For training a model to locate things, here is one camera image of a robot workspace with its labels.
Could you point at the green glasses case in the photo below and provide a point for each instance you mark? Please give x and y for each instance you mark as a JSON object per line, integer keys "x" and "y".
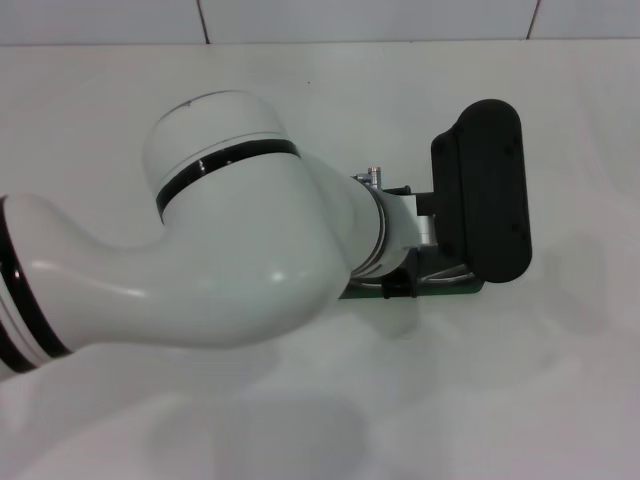
{"x": 450, "y": 289}

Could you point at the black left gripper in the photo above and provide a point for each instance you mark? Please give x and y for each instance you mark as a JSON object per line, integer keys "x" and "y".
{"x": 405, "y": 282}

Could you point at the silver left camera mount bracket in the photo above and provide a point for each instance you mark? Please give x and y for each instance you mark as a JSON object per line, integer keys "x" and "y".
{"x": 422, "y": 230}

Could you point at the clear white glasses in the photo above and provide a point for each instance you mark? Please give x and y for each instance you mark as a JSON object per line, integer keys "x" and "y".
{"x": 445, "y": 276}

